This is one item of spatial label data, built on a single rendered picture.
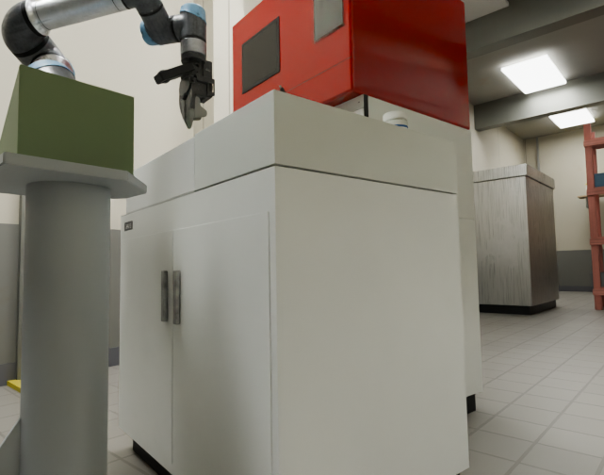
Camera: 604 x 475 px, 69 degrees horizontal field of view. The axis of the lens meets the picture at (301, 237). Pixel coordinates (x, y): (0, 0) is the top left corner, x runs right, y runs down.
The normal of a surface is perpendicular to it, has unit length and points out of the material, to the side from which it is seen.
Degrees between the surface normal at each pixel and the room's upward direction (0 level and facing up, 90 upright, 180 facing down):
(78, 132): 90
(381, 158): 90
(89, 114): 90
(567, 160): 90
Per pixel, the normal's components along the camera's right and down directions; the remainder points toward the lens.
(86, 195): 0.78, -0.06
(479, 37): -0.67, -0.04
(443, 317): 0.62, -0.07
